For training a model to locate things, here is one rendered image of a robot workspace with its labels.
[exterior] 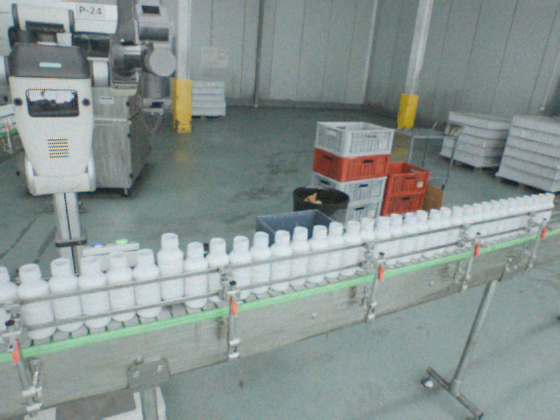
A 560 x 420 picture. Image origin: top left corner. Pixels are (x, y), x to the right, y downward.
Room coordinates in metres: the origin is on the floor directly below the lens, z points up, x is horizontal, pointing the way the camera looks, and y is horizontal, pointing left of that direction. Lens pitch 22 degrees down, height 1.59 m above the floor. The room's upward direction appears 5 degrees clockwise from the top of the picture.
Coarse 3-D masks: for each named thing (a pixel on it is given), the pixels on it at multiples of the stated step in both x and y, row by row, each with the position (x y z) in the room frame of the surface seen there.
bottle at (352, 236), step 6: (348, 222) 1.07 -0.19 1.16; (354, 222) 1.08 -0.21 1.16; (348, 228) 1.06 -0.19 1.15; (354, 228) 1.05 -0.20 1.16; (348, 234) 1.05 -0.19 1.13; (354, 234) 1.05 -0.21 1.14; (348, 240) 1.04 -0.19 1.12; (354, 240) 1.04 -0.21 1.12; (360, 240) 1.05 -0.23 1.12; (348, 252) 1.04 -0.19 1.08; (354, 252) 1.04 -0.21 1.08; (342, 258) 1.04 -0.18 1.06; (348, 258) 1.04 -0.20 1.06; (354, 258) 1.04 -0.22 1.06; (342, 264) 1.04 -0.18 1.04; (348, 264) 1.04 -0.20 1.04; (342, 270) 1.04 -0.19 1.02; (348, 270) 1.04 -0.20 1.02; (354, 270) 1.05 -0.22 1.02
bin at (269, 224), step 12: (264, 216) 1.59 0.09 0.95; (276, 216) 1.62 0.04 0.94; (288, 216) 1.65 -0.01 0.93; (300, 216) 1.68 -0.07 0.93; (312, 216) 1.71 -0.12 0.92; (324, 216) 1.66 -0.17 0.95; (264, 228) 1.50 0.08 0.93; (276, 228) 1.62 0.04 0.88; (288, 228) 1.65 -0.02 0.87; (312, 228) 1.72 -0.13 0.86
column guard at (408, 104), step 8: (408, 96) 10.59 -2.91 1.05; (416, 96) 10.67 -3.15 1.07; (400, 104) 10.80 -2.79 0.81; (408, 104) 10.56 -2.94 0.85; (416, 104) 10.69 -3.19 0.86; (400, 112) 10.76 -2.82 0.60; (408, 112) 10.57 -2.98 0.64; (400, 120) 10.70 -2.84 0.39; (408, 120) 10.60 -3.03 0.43; (400, 128) 10.65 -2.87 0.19; (408, 128) 10.62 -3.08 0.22
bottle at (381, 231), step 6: (378, 222) 1.12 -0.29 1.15; (384, 222) 1.11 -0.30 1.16; (378, 228) 1.11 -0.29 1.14; (384, 228) 1.11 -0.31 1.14; (378, 234) 1.10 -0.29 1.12; (384, 234) 1.10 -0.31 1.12; (390, 234) 1.11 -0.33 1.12; (378, 246) 1.10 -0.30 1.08; (384, 246) 1.10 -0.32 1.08; (372, 252) 1.10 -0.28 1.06; (378, 252) 1.10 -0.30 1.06; (384, 252) 1.10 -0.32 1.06; (372, 264) 1.10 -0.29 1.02
